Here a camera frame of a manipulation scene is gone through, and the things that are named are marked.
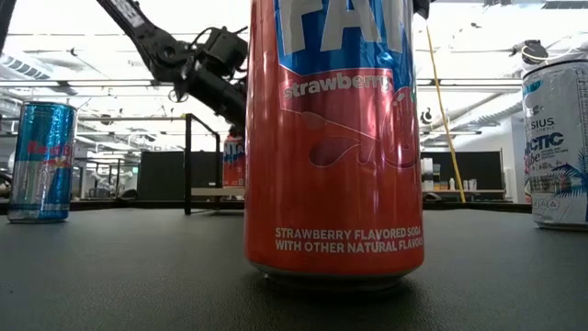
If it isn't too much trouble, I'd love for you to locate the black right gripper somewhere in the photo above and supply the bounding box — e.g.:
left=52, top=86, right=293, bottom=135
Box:
left=412, top=0, right=432, bottom=20

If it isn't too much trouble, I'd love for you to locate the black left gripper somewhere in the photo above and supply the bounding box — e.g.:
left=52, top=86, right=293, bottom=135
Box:
left=181, top=66, right=249, bottom=139

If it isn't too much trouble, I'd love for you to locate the red Fanta strawberry can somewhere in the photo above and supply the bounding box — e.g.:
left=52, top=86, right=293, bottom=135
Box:
left=222, top=134, right=247, bottom=188
left=243, top=0, right=425, bottom=284

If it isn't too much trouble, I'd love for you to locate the white Celsius Arctic Vibe can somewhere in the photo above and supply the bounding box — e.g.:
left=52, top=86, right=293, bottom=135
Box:
left=521, top=59, right=588, bottom=233

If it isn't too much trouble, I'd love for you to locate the white container stack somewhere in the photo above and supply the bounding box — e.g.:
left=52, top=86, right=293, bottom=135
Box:
left=421, top=158, right=435, bottom=192

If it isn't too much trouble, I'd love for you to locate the black table mat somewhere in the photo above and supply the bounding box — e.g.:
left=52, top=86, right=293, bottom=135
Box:
left=0, top=209, right=588, bottom=331

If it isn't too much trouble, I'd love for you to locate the wooden background desk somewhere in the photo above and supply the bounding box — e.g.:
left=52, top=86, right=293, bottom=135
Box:
left=421, top=188, right=506, bottom=201

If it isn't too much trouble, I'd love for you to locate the blue silver Red Bull can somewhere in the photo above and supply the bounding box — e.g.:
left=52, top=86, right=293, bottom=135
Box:
left=6, top=101, right=78, bottom=225

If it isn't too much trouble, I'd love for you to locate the wooden shelf black metal frame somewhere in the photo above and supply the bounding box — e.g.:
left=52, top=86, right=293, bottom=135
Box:
left=185, top=113, right=247, bottom=217

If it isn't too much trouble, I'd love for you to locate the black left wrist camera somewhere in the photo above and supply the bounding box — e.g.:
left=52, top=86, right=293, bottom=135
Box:
left=197, top=26, right=249, bottom=71

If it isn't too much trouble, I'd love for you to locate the yellow hanging cable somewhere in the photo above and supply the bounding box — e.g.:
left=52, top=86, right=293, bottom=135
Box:
left=424, top=20, right=467, bottom=204

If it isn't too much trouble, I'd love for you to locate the black ceiling cable reel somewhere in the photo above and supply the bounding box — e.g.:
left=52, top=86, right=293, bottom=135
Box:
left=509, top=40, right=550, bottom=65

